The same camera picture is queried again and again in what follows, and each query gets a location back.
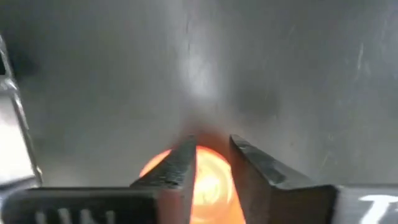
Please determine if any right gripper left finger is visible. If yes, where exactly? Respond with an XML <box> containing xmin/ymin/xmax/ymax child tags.
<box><xmin>129</xmin><ymin>134</ymin><xmax>198</xmax><ymax>224</ymax></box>

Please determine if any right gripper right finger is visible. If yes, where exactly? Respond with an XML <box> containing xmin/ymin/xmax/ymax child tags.
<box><xmin>228</xmin><ymin>134</ymin><xmax>339</xmax><ymax>224</ymax></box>

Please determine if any orange plastic bowl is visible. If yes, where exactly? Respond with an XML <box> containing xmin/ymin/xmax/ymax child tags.
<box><xmin>139</xmin><ymin>144</ymin><xmax>247</xmax><ymax>224</ymax></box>

